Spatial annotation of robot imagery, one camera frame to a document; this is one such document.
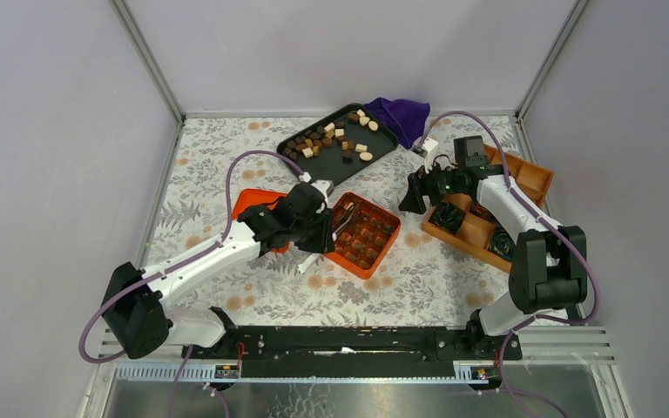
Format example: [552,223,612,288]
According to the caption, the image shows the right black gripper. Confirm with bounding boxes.
[398,156,463,215]

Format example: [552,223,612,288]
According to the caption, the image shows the orange chocolate box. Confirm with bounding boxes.
[324,192,402,280]

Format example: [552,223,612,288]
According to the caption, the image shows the orange box lid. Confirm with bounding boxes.
[223,189,291,261]

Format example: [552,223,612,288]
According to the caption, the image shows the white metal tongs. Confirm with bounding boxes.
[296,203,361,274]

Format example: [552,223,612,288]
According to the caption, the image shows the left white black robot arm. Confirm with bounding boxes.
[101,180,335,360]

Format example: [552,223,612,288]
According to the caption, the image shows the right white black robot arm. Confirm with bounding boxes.
[399,136,588,359]

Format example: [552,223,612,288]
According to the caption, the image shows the wooden compartment organizer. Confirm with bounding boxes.
[422,154,554,273]

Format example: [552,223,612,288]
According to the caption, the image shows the floral table mat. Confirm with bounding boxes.
[147,118,508,326]

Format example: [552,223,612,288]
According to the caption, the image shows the black tray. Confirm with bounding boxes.
[275,103,398,185]

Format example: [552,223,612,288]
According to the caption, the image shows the purple cloth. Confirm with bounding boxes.
[364,98,431,149]

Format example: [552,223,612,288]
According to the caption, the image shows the dark rolled cloth front-right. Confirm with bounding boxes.
[488,228,516,261]

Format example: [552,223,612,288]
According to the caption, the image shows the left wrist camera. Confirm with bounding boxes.
[310,179,334,200]

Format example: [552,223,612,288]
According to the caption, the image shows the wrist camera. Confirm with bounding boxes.
[310,179,334,200]
[412,138,439,173]

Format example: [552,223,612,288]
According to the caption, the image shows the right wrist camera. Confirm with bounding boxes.
[412,138,439,173]

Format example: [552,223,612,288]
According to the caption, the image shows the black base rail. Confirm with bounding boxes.
[182,326,523,379]

